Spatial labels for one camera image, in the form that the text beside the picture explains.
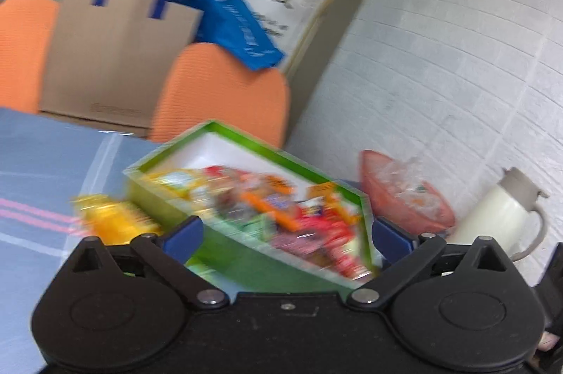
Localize yellow white snack packet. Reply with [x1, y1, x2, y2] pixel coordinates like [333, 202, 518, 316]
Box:
[145, 169, 207, 199]

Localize red snack packet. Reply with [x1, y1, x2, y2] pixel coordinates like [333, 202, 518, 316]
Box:
[299, 198, 366, 269]

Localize orange chair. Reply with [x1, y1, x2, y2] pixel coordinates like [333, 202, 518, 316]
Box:
[0, 0, 61, 115]
[147, 43, 291, 148]

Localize pink bowl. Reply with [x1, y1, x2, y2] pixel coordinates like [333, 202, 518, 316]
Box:
[360, 149, 457, 240]

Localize blue plastic bag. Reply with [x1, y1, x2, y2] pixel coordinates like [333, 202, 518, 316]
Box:
[165, 0, 285, 71]

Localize green cardboard box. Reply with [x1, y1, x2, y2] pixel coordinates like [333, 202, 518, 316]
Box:
[123, 119, 383, 291]

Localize clear plastic wrappers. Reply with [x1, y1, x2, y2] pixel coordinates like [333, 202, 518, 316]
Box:
[376, 156, 445, 216]

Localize cream thermos jug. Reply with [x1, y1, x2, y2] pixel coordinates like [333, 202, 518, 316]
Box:
[449, 167, 550, 262]

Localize maroon snack packet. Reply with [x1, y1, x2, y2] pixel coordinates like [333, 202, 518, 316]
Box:
[270, 231, 326, 264]

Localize brown cardboard box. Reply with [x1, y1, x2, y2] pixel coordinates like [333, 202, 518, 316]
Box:
[39, 0, 205, 137]

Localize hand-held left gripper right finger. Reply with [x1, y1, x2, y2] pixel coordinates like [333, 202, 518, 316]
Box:
[347, 217, 513, 310]

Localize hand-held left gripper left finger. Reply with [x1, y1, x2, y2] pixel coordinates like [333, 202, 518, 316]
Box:
[66, 216, 230, 310]

